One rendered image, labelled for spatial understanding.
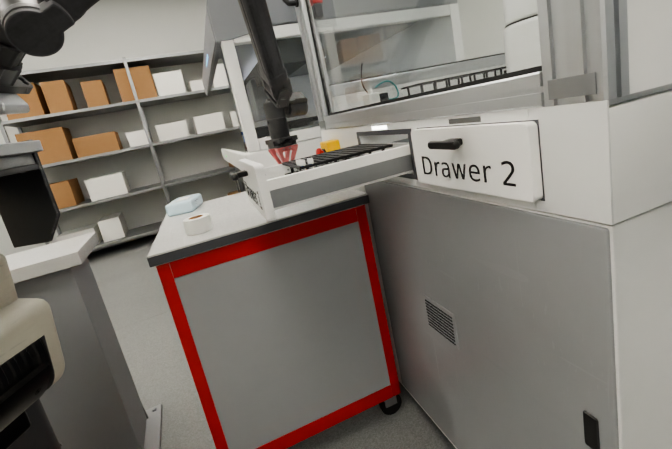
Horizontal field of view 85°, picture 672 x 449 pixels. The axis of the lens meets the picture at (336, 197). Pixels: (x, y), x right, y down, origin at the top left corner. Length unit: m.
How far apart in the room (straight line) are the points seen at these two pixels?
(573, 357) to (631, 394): 0.07
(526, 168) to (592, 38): 0.17
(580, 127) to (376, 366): 0.95
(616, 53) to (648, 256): 0.26
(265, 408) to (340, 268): 0.44
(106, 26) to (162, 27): 0.58
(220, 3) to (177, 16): 3.60
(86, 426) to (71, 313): 0.38
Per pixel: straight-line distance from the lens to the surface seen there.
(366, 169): 0.78
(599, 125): 0.52
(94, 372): 1.49
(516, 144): 0.57
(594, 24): 0.51
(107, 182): 4.66
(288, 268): 1.03
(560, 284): 0.63
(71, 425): 1.58
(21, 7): 0.81
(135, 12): 5.31
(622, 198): 0.55
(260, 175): 0.70
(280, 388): 1.18
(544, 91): 0.55
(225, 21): 1.71
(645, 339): 0.67
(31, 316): 0.76
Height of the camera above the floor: 0.99
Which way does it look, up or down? 12 degrees down
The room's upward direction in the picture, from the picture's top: 12 degrees counter-clockwise
